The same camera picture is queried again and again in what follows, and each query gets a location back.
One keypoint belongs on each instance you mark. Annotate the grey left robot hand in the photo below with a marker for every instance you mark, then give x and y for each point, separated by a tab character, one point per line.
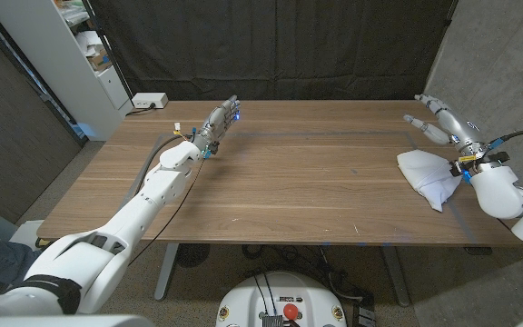
218	125

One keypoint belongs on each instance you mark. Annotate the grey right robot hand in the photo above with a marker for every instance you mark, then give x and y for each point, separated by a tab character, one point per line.
461	129

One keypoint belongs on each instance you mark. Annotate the white cloth napkin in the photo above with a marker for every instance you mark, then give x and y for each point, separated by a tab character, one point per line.
425	175

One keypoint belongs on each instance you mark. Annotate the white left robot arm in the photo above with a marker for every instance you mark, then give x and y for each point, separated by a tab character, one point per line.
139	213

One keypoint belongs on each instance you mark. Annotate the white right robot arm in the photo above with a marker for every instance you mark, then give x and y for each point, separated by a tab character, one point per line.
497	191

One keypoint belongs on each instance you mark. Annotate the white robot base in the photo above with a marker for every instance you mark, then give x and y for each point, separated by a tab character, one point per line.
243	295

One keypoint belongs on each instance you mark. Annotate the white power strip box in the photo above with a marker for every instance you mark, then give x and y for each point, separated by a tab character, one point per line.
149	100

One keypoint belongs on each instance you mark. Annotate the black curtain backdrop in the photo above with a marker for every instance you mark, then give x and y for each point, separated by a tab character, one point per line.
266	45

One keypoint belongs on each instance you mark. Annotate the black round slotted disc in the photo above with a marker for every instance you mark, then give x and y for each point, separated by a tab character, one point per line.
192	254

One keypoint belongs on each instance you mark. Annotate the brown cardboard box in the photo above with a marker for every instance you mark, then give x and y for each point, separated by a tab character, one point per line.
100	59

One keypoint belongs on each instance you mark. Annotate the white papers stack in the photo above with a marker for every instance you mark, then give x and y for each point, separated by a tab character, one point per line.
86	41

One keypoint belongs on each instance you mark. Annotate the grey table leg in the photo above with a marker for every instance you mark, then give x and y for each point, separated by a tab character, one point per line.
397	277
166	272

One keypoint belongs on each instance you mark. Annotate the white shelf cabinet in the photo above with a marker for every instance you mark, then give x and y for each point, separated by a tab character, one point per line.
52	59

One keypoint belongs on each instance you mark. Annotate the red emergency stop button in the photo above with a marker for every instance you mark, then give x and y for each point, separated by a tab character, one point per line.
291	311

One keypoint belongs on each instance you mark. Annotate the white floor platform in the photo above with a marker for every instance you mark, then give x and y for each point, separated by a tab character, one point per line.
27	234

